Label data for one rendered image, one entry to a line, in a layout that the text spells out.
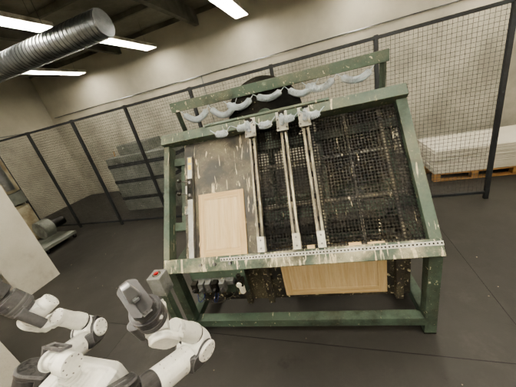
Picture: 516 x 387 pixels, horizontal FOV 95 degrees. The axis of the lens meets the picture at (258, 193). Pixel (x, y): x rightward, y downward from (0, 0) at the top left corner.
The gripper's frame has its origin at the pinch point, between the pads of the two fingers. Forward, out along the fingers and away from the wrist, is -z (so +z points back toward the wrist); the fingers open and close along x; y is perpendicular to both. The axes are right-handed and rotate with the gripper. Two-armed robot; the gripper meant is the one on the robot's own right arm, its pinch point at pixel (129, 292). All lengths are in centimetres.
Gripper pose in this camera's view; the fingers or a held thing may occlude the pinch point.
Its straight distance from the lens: 71.4
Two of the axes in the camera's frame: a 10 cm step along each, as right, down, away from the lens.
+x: -7.4, -4.5, 5.0
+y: 6.7, -5.2, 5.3
